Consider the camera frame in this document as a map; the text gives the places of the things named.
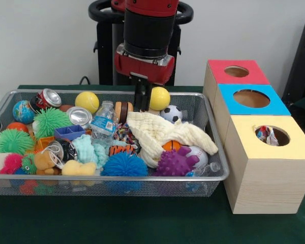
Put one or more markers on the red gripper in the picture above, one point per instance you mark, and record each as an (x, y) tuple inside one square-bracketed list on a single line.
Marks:
[(142, 69)]

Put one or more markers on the multicoloured patterned cloth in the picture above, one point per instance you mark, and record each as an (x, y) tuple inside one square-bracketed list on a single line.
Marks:
[(267, 134)]

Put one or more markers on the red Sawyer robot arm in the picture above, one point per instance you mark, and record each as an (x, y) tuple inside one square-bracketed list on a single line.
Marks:
[(148, 30)]

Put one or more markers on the clear mesh bin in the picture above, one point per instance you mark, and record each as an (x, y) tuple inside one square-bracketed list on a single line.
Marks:
[(66, 186)]

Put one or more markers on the wooden box with three holes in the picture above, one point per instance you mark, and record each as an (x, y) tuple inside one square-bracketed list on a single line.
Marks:
[(269, 178)]

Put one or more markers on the smooth yellow ball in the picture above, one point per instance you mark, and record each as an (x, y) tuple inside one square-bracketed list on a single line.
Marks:
[(161, 99)]

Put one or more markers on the small soccer ball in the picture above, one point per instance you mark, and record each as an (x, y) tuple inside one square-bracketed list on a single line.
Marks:
[(170, 114)]

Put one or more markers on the cream waffle cloth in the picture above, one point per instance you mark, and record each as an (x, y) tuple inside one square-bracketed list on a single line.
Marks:
[(167, 132)]

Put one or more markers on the yellow tennis-seam ball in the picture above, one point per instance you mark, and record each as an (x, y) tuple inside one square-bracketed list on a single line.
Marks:
[(87, 101)]

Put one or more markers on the silver drink can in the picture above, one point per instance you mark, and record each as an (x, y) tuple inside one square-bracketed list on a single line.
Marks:
[(78, 117)]

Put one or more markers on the blue spiky ball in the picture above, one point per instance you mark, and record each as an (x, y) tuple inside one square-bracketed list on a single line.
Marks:
[(123, 165)]

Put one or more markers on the purple spiky toy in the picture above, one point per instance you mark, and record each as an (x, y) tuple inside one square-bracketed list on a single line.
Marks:
[(175, 164)]

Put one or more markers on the red drink can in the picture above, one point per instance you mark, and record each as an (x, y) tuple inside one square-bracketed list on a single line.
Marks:
[(49, 99)]

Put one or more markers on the green spiky ball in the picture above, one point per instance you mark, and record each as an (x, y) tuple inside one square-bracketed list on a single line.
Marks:
[(12, 141), (49, 122)]

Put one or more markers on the dark green tablecloth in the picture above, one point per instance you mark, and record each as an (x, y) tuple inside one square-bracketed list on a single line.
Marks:
[(117, 221)]

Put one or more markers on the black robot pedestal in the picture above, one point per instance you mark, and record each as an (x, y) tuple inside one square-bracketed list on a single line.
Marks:
[(105, 50)]

